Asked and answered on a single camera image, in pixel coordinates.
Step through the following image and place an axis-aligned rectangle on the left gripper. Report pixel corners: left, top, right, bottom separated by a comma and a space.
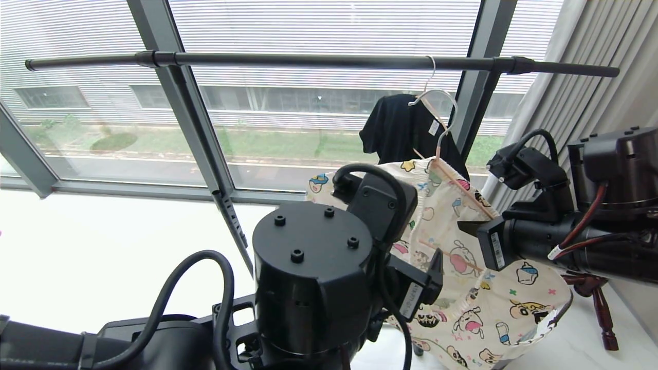
383, 254, 433, 324

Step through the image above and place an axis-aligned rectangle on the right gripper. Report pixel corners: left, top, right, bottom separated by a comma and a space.
476, 216, 572, 271

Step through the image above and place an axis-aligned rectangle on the cream printed garment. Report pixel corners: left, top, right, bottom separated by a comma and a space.
307, 157, 574, 370

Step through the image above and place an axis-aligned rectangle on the pink clothes hanger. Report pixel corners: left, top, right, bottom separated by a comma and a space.
414, 55, 443, 160
409, 89, 498, 272

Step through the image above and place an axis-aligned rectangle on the black garment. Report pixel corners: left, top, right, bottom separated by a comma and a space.
360, 94, 469, 180

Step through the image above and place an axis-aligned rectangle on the black clothes rack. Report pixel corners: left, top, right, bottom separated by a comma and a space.
25, 50, 620, 278

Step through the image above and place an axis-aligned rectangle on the dark brown wooden stand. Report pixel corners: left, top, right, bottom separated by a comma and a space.
560, 272, 620, 352

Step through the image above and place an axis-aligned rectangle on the beige curtain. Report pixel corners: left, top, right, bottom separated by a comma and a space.
483, 0, 658, 216

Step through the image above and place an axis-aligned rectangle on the window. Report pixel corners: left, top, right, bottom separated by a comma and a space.
0, 0, 563, 198

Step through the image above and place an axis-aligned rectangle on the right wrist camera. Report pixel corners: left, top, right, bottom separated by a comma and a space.
486, 146, 575, 223

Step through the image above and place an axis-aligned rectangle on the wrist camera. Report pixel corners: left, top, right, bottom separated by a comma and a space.
486, 146, 575, 223
350, 172, 418, 242

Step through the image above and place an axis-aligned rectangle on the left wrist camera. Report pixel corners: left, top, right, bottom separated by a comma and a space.
350, 172, 418, 242

